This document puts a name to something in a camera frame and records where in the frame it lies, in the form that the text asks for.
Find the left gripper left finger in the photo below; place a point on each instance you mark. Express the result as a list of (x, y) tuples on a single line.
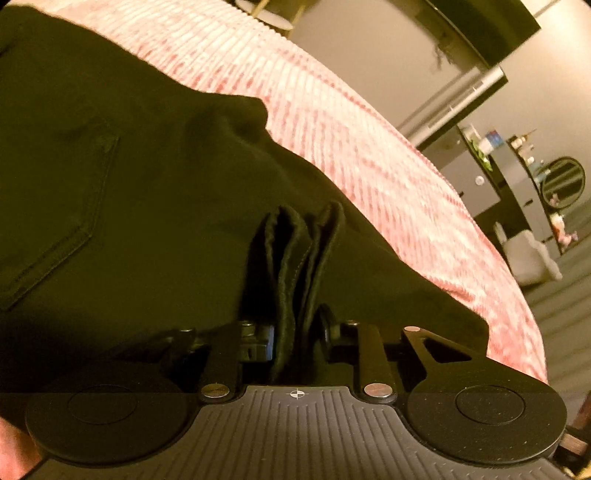
[(239, 355)]

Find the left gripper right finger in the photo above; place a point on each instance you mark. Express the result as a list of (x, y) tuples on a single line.
[(354, 356)]

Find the black pants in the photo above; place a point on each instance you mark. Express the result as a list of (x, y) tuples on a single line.
[(132, 205)]

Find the pink ribbed bedspread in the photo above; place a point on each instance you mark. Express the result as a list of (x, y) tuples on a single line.
[(460, 413)]

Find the white fluffy chair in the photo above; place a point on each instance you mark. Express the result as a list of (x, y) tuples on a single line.
[(529, 259)]

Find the grey cabinet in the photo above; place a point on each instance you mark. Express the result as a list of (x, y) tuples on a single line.
[(451, 155)]

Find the grey vanity desk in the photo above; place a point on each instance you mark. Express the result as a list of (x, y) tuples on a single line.
[(521, 207)]

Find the round black mirror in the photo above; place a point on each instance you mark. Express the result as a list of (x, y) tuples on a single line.
[(564, 183)]

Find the white round side table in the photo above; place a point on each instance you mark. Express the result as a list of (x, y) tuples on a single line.
[(279, 14)]

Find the wall mounted black television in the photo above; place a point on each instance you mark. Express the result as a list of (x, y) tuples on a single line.
[(493, 28)]

